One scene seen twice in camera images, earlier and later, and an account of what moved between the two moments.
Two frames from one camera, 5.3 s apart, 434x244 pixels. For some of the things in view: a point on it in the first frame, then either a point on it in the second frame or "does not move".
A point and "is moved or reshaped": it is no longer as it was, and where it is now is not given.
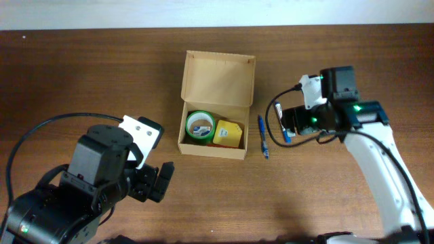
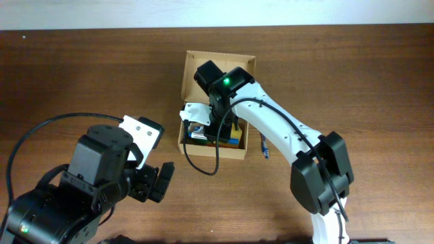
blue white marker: x=287 y=135 is moved or reshaped
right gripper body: x=302 y=119 to x=224 y=127
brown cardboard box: x=223 y=85 does not move
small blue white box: x=201 y=131 does not move
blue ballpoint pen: x=263 y=138 does not move
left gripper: x=149 y=183 does not move
